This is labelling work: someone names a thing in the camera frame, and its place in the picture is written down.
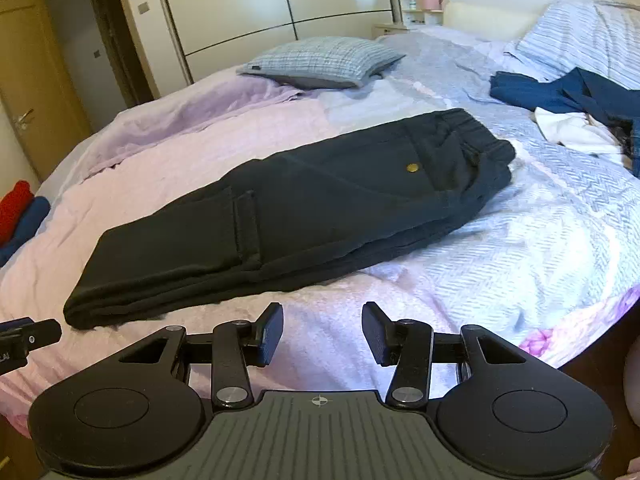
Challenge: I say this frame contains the plaid blue pillow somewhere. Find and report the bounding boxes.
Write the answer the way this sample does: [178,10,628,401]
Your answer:
[237,36,407,91]

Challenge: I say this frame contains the wooden door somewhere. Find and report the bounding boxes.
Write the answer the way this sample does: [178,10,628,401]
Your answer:
[0,2,94,182]

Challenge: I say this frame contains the pink and blue bed cover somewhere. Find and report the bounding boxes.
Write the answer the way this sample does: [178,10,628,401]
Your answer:
[0,24,640,442]

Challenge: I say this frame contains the black pants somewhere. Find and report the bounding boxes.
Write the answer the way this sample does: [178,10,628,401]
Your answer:
[63,107,517,331]

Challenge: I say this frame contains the white nightstand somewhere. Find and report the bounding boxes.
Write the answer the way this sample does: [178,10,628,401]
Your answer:
[372,22,412,39]

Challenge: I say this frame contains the white sliding wardrobe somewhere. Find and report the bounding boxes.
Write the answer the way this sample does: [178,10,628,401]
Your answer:
[112,0,402,89]

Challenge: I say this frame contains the navy blue garment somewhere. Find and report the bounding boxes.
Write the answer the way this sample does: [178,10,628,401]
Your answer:
[488,67,640,132]

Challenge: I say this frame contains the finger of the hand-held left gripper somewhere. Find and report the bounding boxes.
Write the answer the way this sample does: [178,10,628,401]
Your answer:
[0,317,63,352]

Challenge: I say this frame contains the striped blue pillow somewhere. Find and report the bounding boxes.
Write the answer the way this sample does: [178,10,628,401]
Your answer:
[515,0,640,92]

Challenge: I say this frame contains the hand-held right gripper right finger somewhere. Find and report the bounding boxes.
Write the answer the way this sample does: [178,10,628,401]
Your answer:
[361,302,525,410]

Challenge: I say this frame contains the blue folded garment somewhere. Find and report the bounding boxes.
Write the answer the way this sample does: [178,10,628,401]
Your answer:
[0,196,51,267]

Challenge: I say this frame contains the red folded garment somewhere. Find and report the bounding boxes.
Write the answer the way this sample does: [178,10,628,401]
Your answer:
[0,180,34,249]

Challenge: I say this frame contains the blue denim garment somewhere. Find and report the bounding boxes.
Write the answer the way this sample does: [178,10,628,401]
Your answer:
[627,114,640,179]

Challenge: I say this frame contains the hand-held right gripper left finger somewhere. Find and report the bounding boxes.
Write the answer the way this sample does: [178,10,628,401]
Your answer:
[119,302,285,410]

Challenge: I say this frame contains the white garment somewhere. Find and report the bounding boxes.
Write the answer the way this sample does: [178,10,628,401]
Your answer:
[530,106,624,157]

